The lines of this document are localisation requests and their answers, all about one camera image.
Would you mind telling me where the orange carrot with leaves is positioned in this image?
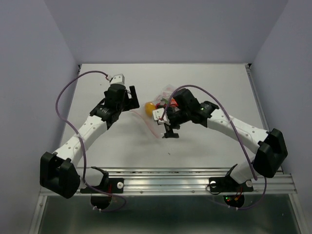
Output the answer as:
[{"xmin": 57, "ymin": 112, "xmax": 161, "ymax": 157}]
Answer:
[{"xmin": 160, "ymin": 98, "xmax": 178, "ymax": 107}]

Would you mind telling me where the yellow lemon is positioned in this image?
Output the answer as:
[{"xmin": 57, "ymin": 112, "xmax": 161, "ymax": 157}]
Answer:
[{"xmin": 144, "ymin": 102, "xmax": 156, "ymax": 117}]

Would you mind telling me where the red bell pepper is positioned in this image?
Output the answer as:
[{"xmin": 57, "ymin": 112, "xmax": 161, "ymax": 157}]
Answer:
[{"xmin": 156, "ymin": 103, "xmax": 168, "ymax": 109}]

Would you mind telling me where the clear pink-dotted zip bag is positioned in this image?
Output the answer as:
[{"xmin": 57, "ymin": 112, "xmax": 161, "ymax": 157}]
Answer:
[{"xmin": 131, "ymin": 84, "xmax": 179, "ymax": 138}]

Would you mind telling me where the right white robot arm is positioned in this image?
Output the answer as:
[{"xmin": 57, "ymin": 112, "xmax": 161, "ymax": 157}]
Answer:
[{"xmin": 155, "ymin": 88, "xmax": 288, "ymax": 190}]

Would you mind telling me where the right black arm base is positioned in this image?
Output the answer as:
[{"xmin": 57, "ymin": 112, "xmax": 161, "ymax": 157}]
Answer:
[{"xmin": 205, "ymin": 164, "xmax": 254, "ymax": 210}]

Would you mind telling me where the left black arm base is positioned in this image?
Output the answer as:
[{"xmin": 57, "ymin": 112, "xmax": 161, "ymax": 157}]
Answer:
[{"xmin": 79, "ymin": 166, "xmax": 127, "ymax": 213}]

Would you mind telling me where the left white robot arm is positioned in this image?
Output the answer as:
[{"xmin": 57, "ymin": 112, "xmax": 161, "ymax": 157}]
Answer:
[{"xmin": 39, "ymin": 84, "xmax": 139, "ymax": 199}]

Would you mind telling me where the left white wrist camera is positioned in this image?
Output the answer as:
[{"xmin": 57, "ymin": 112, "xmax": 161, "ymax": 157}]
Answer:
[{"xmin": 110, "ymin": 74, "xmax": 125, "ymax": 85}]

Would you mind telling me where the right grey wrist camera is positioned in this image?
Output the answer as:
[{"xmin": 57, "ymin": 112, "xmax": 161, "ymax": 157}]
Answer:
[{"xmin": 152, "ymin": 108, "xmax": 170, "ymax": 125}]

